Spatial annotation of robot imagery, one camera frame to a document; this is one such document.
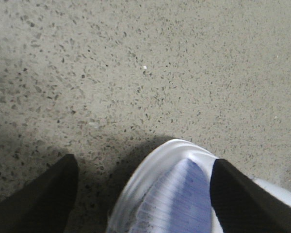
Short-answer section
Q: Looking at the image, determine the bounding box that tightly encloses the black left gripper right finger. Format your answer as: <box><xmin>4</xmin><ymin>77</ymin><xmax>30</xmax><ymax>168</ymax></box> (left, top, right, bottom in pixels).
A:
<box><xmin>210</xmin><ymin>159</ymin><xmax>291</xmax><ymax>233</ymax></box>

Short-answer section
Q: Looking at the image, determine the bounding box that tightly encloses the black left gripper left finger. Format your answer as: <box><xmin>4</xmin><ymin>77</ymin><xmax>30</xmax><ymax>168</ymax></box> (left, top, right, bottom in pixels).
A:
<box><xmin>0</xmin><ymin>154</ymin><xmax>78</xmax><ymax>233</ymax></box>

